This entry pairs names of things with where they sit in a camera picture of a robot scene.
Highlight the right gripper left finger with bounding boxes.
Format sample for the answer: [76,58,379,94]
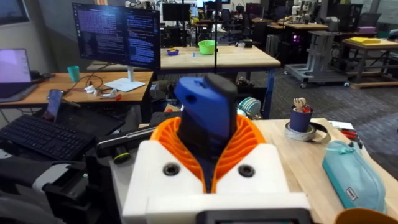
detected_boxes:
[122,116,208,224]

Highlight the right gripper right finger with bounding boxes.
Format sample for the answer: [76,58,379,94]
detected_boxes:
[211,114,290,194]

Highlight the blue electric screwdriver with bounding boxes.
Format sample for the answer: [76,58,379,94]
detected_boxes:
[174,73,239,194]

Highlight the roll of white tape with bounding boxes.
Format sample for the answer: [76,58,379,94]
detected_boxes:
[284,121,332,144]

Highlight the stack of striped plates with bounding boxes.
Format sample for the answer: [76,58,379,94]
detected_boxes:
[238,96,262,121]

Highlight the dark blue cup with utensils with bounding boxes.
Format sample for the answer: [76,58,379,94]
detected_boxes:
[289,97,314,133]

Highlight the teal zip pouch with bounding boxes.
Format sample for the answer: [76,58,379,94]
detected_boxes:
[322,139,387,214]

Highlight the orange bowl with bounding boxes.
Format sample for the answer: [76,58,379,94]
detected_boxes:
[333,207,398,224]

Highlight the black keyboard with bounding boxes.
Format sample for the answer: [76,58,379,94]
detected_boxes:
[0,114,96,162]

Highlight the wooden desk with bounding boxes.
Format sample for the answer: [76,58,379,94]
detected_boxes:
[0,71,155,109]

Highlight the smartphone on stand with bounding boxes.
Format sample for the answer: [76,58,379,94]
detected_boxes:
[42,89,65,123]

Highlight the grey metal cart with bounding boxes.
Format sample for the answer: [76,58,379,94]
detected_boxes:
[284,30,349,89]

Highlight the green plastic bowl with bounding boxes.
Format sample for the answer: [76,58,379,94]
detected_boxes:
[197,40,216,55]

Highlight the teal cup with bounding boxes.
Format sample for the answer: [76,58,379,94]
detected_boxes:
[67,65,81,83]

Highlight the computer monitor on white stand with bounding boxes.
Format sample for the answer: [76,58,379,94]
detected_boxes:
[72,2,162,93]

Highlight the table with yellow sheet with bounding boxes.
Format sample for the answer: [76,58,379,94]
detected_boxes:
[341,36,398,90]

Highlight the laptop with purple screen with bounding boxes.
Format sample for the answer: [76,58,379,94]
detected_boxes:
[0,48,39,103]

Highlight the red-handled scissors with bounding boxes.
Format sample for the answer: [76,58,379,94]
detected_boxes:
[339,128,358,141]

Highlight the wooden table with blue frame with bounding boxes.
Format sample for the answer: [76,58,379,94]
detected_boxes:
[86,45,282,120]

